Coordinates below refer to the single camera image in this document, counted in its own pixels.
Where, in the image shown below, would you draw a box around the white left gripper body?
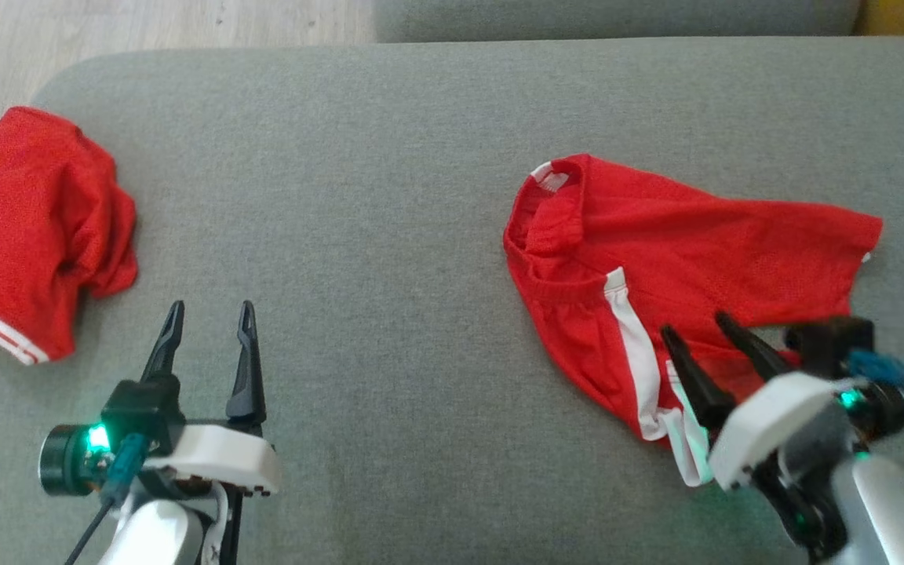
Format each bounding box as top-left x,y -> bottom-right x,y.
101,377 -> 281,498

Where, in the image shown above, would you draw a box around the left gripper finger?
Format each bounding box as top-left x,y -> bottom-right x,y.
140,301 -> 186,385
224,301 -> 267,428

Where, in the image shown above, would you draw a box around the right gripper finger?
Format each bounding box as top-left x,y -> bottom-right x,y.
715,312 -> 794,383
660,326 -> 735,431

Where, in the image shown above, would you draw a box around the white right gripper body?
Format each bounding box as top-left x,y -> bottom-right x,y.
707,371 -> 853,562

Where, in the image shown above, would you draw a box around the red shorts with white stripe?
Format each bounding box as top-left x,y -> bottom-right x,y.
503,153 -> 884,487

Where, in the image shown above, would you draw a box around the red jersey with striped trim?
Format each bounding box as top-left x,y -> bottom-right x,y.
0,106 -> 139,366

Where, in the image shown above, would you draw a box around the large grey sofa seat cushion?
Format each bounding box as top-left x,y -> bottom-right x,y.
0,35 -> 904,565

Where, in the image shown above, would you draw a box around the medium grey sofa seat cushion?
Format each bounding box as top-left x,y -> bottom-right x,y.
374,0 -> 865,44

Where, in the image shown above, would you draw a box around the left arm cable blue plug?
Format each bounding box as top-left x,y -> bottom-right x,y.
64,434 -> 148,565

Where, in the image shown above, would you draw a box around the arm cable blue plug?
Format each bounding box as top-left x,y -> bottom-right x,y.
847,349 -> 904,413
64,434 -> 148,565

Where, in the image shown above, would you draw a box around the right arm cable blue plug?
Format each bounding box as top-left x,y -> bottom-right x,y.
847,349 -> 904,413

